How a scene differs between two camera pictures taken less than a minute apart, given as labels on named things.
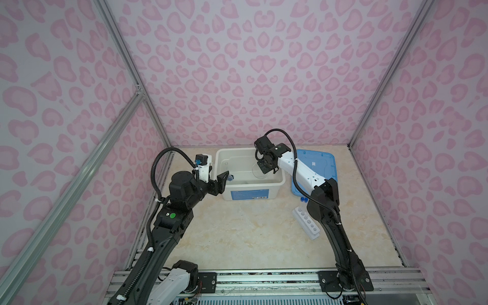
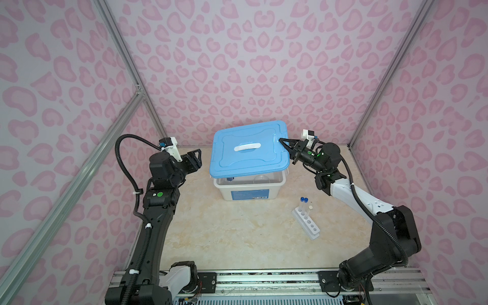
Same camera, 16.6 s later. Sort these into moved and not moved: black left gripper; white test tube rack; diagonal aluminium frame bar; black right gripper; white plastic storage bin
Moved: black left gripper; black right gripper
Not moved: diagonal aluminium frame bar; white test tube rack; white plastic storage bin
